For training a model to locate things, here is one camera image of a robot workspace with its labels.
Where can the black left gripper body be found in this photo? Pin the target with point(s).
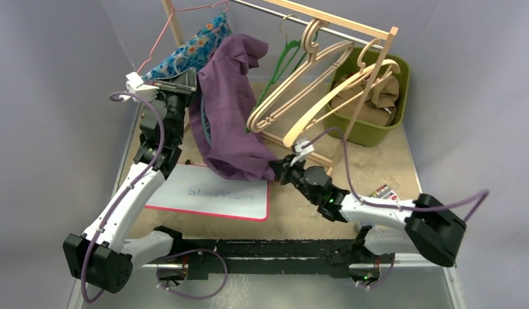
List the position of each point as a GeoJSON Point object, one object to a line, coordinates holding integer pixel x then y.
{"type": "Point", "coordinates": [176, 98]}

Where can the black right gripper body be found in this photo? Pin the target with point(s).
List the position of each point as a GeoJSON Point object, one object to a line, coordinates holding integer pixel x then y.
{"type": "Point", "coordinates": [284, 169]}

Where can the purple garment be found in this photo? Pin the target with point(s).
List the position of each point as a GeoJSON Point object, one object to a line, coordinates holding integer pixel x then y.
{"type": "Point", "coordinates": [229, 100]}

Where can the beige plastic hanger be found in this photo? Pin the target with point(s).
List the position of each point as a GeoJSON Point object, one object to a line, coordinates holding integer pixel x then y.
{"type": "Point", "coordinates": [374, 73]}

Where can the green plastic hanger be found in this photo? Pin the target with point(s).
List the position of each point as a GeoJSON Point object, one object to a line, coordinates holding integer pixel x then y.
{"type": "Point", "coordinates": [288, 54]}

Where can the tan garment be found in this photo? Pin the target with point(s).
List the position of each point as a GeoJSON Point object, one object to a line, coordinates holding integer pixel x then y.
{"type": "Point", "coordinates": [379, 106]}

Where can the teal plastic hanger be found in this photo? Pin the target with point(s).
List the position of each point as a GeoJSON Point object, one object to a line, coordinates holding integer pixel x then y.
{"type": "Point", "coordinates": [204, 121]}

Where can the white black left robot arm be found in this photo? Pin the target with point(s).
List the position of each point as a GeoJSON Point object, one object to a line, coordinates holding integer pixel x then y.
{"type": "Point", "coordinates": [102, 256]}

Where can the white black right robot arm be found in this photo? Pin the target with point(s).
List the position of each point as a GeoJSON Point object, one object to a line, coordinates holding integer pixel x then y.
{"type": "Point", "coordinates": [422, 226]}

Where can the blue floral garment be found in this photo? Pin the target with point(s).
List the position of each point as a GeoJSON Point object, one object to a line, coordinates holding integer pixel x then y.
{"type": "Point", "coordinates": [195, 53]}

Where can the pink-framed whiteboard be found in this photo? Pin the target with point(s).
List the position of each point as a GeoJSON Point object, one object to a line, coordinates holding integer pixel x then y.
{"type": "Point", "coordinates": [196, 189]}

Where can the marker pen pack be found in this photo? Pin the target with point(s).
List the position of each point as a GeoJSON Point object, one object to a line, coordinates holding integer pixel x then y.
{"type": "Point", "coordinates": [385, 192]}

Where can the green plastic bin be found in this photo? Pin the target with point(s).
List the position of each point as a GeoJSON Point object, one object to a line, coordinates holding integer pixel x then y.
{"type": "Point", "coordinates": [365, 133]}

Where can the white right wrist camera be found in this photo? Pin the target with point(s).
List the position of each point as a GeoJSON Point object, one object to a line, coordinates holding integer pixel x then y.
{"type": "Point", "coordinates": [301, 150]}

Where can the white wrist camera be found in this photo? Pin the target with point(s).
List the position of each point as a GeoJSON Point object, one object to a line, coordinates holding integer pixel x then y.
{"type": "Point", "coordinates": [301, 150]}
{"type": "Point", "coordinates": [136, 85]}

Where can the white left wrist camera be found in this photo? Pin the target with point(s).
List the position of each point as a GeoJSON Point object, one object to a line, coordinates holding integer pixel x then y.
{"type": "Point", "coordinates": [136, 85]}

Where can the pink wire hanger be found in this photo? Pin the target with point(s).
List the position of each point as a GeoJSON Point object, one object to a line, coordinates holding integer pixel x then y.
{"type": "Point", "coordinates": [171, 26]}

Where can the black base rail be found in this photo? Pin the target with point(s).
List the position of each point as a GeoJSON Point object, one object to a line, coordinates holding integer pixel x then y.
{"type": "Point", "coordinates": [336, 258]}

